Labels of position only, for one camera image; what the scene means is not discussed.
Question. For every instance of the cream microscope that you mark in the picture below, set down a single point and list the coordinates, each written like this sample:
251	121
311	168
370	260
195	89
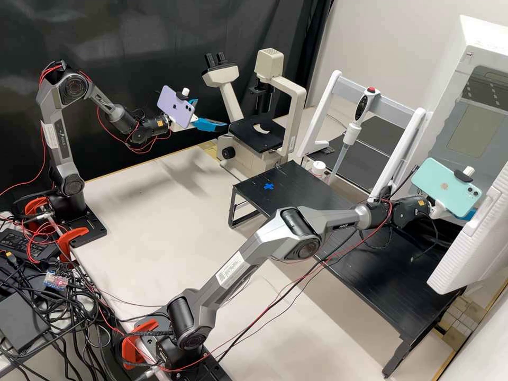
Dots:
238	154

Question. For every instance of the white incubator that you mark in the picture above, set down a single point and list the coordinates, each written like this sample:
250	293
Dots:
444	99

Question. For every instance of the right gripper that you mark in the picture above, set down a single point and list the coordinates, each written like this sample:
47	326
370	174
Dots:
441	210

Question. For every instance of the black platform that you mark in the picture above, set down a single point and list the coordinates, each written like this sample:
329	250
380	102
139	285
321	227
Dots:
369	158
389	278
301	186

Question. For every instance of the red clamp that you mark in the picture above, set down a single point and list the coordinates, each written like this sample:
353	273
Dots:
33	208
73	236
131	349

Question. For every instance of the white pipette stand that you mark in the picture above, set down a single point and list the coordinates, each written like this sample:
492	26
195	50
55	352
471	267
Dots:
397	105

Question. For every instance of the wrist camera phone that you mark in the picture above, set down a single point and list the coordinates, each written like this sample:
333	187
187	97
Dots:
174	105
444	186

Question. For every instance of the black box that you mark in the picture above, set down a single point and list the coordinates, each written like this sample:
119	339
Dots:
20	321

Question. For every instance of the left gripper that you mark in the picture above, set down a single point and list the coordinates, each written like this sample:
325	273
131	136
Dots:
178	127

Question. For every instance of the white-capped bottle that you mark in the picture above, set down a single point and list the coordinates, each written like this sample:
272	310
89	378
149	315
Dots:
318	166

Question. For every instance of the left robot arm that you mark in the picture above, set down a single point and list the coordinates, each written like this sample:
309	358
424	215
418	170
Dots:
59	119

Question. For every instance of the left wrist camera phone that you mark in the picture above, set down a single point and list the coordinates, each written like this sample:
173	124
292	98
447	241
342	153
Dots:
174	105

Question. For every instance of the pipette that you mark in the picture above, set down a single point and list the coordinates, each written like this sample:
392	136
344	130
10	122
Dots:
363	105

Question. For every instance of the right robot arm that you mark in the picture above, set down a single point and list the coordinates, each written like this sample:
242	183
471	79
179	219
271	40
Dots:
317	222

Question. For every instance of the black power adapter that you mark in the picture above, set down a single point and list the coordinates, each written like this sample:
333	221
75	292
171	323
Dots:
24	244

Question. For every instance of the right wrist camera phone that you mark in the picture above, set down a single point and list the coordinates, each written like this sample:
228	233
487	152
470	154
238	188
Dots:
444	186

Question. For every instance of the small circuit board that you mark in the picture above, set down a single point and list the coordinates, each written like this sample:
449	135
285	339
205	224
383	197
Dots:
55	279

